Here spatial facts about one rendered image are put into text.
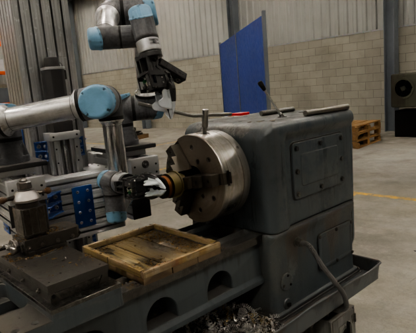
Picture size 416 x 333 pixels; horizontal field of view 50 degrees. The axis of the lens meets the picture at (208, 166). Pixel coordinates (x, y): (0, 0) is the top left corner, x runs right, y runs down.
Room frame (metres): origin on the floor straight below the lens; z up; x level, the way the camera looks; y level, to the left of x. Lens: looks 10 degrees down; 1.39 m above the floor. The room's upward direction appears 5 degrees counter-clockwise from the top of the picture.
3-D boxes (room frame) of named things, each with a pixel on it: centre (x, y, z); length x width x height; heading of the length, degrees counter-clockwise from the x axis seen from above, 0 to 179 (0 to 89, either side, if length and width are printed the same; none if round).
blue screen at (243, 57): (8.38, -0.70, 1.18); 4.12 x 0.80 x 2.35; 6
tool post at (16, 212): (1.24, 0.51, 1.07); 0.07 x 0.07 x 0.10; 42
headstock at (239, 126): (1.87, -0.27, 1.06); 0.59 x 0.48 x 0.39; 132
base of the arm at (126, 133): (2.07, 0.38, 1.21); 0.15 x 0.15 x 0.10
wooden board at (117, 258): (1.41, 0.21, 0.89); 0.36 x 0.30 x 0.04; 42
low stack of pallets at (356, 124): (9.22, -2.97, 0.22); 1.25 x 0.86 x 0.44; 137
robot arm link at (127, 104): (2.07, 0.38, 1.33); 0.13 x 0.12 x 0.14; 98
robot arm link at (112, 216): (1.65, 0.36, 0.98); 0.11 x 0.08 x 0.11; 178
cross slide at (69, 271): (1.19, 0.48, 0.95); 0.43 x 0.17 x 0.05; 42
